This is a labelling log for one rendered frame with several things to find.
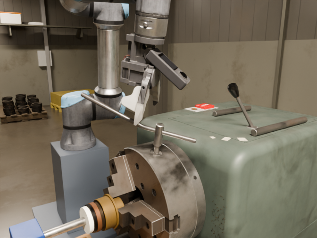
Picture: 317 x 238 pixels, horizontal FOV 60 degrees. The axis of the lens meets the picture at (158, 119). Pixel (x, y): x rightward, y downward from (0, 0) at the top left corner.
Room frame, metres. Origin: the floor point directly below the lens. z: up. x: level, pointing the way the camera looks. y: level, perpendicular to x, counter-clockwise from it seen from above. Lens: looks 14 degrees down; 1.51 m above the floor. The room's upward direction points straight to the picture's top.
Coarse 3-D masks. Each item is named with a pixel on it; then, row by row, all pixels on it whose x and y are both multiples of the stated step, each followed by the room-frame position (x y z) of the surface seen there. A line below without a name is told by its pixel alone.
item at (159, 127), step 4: (156, 124) 0.69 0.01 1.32; (160, 124) 0.69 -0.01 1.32; (156, 128) 0.69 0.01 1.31; (160, 128) 0.68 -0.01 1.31; (156, 132) 0.69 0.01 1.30; (160, 132) 0.68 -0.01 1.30; (156, 136) 0.69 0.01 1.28; (160, 136) 0.69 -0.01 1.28; (156, 140) 0.69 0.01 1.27; (160, 140) 0.69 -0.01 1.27; (156, 144) 0.69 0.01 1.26; (160, 144) 0.70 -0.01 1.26; (156, 148) 0.70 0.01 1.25; (156, 152) 0.70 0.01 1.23
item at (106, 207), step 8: (96, 200) 0.65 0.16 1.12; (104, 200) 0.65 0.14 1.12; (112, 200) 0.64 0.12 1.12; (120, 200) 0.67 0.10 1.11; (96, 208) 0.62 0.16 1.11; (104, 208) 0.62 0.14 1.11; (112, 208) 0.63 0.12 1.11; (96, 216) 0.61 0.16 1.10; (104, 216) 0.61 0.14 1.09; (112, 216) 0.62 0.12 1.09; (96, 224) 0.60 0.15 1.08; (104, 224) 0.61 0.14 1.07; (112, 224) 0.62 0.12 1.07
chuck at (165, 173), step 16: (144, 144) 0.76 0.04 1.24; (128, 160) 0.74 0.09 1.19; (144, 160) 0.67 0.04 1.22; (160, 160) 0.68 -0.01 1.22; (176, 160) 0.69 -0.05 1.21; (144, 176) 0.67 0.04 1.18; (160, 176) 0.63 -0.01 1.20; (176, 176) 0.65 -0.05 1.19; (144, 192) 0.67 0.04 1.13; (160, 192) 0.62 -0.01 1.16; (176, 192) 0.62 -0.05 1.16; (192, 192) 0.65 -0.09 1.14; (160, 208) 0.62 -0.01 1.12; (176, 208) 0.60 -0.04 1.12; (192, 208) 0.63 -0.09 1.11; (192, 224) 0.63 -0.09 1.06
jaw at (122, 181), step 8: (112, 160) 0.74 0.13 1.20; (120, 160) 0.74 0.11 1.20; (112, 168) 0.74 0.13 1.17; (120, 168) 0.72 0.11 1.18; (128, 168) 0.74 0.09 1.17; (112, 176) 0.70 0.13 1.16; (120, 176) 0.71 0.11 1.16; (128, 176) 0.72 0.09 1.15; (112, 184) 0.70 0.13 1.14; (120, 184) 0.70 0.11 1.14; (128, 184) 0.71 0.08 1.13; (104, 192) 0.69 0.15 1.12; (112, 192) 0.67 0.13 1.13; (120, 192) 0.69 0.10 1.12; (128, 192) 0.70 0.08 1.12
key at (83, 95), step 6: (84, 96) 0.74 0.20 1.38; (90, 96) 0.74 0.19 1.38; (96, 102) 0.73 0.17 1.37; (108, 108) 0.73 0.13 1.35; (120, 114) 0.72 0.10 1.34; (126, 120) 0.72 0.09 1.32; (132, 120) 0.71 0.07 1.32; (138, 126) 0.71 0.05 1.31; (144, 126) 0.70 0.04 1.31; (162, 132) 0.69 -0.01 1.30; (168, 132) 0.68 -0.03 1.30; (180, 138) 0.67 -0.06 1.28; (186, 138) 0.67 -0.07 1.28; (192, 138) 0.67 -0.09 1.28
